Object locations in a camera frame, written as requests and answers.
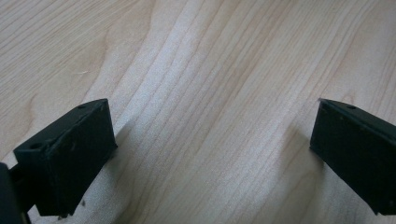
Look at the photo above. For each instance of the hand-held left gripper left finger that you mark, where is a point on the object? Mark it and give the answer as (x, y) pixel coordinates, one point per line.
(67, 161)

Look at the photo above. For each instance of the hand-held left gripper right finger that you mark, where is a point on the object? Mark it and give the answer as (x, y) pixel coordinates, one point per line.
(358, 152)

